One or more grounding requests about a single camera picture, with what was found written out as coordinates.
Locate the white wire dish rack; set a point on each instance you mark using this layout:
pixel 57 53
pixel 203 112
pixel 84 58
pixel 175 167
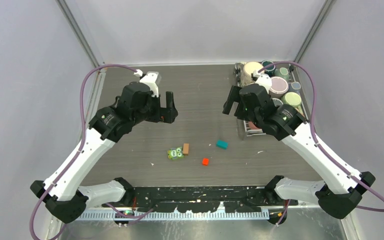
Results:
pixel 284 122

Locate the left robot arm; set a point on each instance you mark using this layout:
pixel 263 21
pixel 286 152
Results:
pixel 62 193

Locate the cream floral mug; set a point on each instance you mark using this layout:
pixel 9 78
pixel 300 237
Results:
pixel 247 71

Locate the black base bar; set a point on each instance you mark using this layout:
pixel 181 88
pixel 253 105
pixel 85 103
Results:
pixel 200 199

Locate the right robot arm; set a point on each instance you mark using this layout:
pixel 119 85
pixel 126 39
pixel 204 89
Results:
pixel 337 193

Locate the tan wooden block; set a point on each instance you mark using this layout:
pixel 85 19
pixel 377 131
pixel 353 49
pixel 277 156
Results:
pixel 186 149

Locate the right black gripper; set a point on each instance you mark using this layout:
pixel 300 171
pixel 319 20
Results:
pixel 234 96

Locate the pale green small mug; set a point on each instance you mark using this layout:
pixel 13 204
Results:
pixel 282 72

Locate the lilac pink mug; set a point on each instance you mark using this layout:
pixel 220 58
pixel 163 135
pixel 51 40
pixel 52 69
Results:
pixel 279 87

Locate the dark grey mug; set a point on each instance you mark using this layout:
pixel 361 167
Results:
pixel 277 102

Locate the light green cream mug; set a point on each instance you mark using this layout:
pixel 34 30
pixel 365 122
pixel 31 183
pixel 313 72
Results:
pixel 292 99

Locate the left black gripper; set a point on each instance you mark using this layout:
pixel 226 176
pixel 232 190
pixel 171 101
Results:
pixel 166 114

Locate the red cube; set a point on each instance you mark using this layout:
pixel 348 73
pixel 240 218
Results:
pixel 205 162

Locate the green owl toy block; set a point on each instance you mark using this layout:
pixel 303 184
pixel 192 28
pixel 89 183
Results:
pixel 175 153

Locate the dark teal mug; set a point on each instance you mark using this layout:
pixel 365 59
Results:
pixel 269 69

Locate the teal block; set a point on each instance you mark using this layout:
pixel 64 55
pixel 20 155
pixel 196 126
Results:
pixel 222 144

